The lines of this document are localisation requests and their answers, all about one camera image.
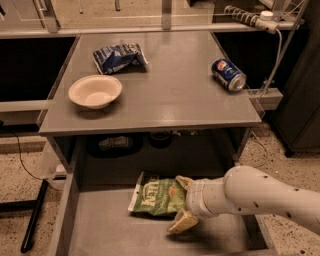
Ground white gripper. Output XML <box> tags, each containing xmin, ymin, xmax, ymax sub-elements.
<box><xmin>168</xmin><ymin>175</ymin><xmax>228</xmax><ymax>234</ymax></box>

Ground green jalapeno chip bag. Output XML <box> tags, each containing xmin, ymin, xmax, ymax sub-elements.
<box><xmin>128</xmin><ymin>171</ymin><xmax>186</xmax><ymax>216</ymax></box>

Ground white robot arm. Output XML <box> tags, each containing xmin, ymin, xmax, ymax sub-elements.
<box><xmin>168</xmin><ymin>166</ymin><xmax>320</xmax><ymax>234</ymax></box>

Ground grey counter cabinet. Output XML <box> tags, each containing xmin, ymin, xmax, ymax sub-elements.
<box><xmin>40</xmin><ymin>31</ymin><xmax>261</xmax><ymax>176</ymax></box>

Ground open grey drawer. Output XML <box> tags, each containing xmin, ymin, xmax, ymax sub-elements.
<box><xmin>47</xmin><ymin>136</ymin><xmax>279</xmax><ymax>256</ymax></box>

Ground blue chip bag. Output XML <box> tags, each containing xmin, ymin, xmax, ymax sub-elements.
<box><xmin>93</xmin><ymin>43</ymin><xmax>148</xmax><ymax>75</ymax></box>

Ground blue soda can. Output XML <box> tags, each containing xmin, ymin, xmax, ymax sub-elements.
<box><xmin>211</xmin><ymin>58</ymin><xmax>247</xmax><ymax>92</ymax></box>

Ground dark cabinet at right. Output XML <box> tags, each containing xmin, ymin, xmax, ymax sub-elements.
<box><xmin>270</xmin><ymin>0</ymin><xmax>320</xmax><ymax>157</ymax></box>

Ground white paper bowl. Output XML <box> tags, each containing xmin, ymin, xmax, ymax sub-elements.
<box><xmin>68</xmin><ymin>75</ymin><xmax>122</xmax><ymax>109</ymax></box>

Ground black metal stand leg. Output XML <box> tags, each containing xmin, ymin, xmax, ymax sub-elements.
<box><xmin>0</xmin><ymin>180</ymin><xmax>49</xmax><ymax>253</ymax></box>

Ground white power strip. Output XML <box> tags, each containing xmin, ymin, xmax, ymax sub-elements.
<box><xmin>224</xmin><ymin>5</ymin><xmax>279</xmax><ymax>34</ymax></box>

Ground black floor cable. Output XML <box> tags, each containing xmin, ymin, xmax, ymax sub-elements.
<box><xmin>9</xmin><ymin>132</ymin><xmax>63</xmax><ymax>193</ymax></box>

